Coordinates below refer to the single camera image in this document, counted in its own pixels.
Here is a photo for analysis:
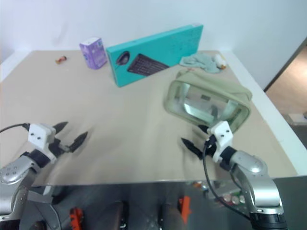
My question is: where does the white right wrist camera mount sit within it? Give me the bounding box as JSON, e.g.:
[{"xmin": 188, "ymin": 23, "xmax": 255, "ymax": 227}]
[{"xmin": 207, "ymin": 120, "xmax": 235, "ymax": 163}]

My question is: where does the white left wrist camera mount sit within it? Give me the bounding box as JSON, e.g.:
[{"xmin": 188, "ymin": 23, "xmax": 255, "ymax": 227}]
[{"xmin": 27, "ymin": 123, "xmax": 59, "ymax": 160}]

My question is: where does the purple tissue pack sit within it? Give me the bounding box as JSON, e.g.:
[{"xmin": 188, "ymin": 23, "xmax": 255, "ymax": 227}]
[{"xmin": 79, "ymin": 36, "xmax": 108, "ymax": 70}]

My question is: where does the orange plastic clamp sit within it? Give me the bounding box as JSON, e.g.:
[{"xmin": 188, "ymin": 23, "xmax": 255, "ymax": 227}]
[
  {"xmin": 69, "ymin": 207, "xmax": 85, "ymax": 230},
  {"xmin": 178, "ymin": 195, "xmax": 193, "ymax": 224}
]

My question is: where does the pale green crumpled cloth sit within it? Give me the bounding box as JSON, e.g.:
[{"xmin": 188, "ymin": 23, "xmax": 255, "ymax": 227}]
[{"xmin": 179, "ymin": 52, "xmax": 223, "ymax": 74}]

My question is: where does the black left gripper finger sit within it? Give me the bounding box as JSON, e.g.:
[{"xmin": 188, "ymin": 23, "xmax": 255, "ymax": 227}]
[
  {"xmin": 53, "ymin": 121, "xmax": 69, "ymax": 133},
  {"xmin": 69, "ymin": 131, "xmax": 88, "ymax": 152}
]

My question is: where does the olive green transparent pouch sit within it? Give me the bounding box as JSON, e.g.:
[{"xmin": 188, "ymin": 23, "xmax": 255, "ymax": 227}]
[{"xmin": 163, "ymin": 71, "xmax": 253, "ymax": 134}]

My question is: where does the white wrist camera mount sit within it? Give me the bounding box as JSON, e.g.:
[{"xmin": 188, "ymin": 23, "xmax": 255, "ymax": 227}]
[
  {"xmin": 207, "ymin": 120, "xmax": 235, "ymax": 163},
  {"xmin": 27, "ymin": 123, "xmax": 59, "ymax": 160}
]

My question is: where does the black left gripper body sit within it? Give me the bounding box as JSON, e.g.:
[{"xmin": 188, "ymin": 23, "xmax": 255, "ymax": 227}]
[{"xmin": 48, "ymin": 138, "xmax": 71, "ymax": 159}]

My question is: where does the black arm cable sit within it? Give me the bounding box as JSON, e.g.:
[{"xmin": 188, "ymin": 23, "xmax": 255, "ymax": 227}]
[
  {"xmin": 0, "ymin": 122, "xmax": 31, "ymax": 134},
  {"xmin": 202, "ymin": 138, "xmax": 251, "ymax": 220}
]

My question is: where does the teal keyboard box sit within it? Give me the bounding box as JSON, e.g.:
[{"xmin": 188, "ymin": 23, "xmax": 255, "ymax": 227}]
[{"xmin": 106, "ymin": 23, "xmax": 204, "ymax": 88}]

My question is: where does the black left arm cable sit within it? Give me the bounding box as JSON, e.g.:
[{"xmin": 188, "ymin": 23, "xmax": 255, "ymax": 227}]
[{"xmin": 0, "ymin": 122, "xmax": 31, "ymax": 134}]

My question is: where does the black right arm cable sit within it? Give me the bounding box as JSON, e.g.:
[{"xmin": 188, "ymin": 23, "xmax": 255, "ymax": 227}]
[{"xmin": 202, "ymin": 138, "xmax": 251, "ymax": 220}]

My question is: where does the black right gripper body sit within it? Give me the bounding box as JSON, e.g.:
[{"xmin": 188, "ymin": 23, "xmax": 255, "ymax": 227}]
[{"xmin": 203, "ymin": 134, "xmax": 219, "ymax": 158}]

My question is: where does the small white bottle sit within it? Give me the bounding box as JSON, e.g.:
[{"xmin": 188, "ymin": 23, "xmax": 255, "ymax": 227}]
[{"xmin": 213, "ymin": 54, "xmax": 227, "ymax": 70}]

